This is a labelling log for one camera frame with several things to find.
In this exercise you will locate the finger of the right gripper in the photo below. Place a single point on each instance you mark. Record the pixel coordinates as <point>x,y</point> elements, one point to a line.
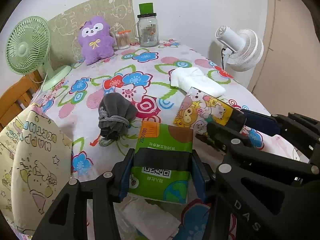
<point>260,122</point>
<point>220,137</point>

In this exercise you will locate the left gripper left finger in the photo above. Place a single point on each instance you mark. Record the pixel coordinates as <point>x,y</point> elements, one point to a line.
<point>67,216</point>

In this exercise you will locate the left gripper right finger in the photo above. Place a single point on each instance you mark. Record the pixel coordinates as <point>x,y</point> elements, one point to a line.
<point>217,199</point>

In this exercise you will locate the cartoon animal tissue pack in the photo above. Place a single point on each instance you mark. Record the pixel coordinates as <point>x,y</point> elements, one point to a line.
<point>198,109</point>

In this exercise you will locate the green tissue pack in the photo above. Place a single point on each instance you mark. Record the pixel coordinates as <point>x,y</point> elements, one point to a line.
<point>160,168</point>

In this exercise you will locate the grey drawstring pouch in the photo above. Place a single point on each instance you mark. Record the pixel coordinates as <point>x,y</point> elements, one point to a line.
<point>115,115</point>

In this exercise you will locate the white tissue on table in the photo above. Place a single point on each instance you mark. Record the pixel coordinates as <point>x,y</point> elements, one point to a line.
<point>148,219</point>

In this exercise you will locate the cartoon fabric storage box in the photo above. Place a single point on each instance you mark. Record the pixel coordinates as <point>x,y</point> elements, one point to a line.
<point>35,166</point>

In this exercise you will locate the white circulator fan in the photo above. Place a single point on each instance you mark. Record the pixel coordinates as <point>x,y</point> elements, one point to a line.
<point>242,50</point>

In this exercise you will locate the floral tablecloth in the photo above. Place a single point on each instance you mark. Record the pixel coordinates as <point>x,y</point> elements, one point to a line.
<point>143,76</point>

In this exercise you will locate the glass jar green lid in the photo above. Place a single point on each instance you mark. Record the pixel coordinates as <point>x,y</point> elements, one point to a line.
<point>146,29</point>

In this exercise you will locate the toothpick jar orange lid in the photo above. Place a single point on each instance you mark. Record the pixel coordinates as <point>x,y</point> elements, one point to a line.
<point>123,39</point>

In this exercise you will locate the purple plush toy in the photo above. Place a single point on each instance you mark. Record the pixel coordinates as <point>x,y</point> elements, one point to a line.
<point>95,40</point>

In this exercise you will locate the green desk fan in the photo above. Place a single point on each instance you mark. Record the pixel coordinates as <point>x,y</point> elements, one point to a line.
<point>28,49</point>

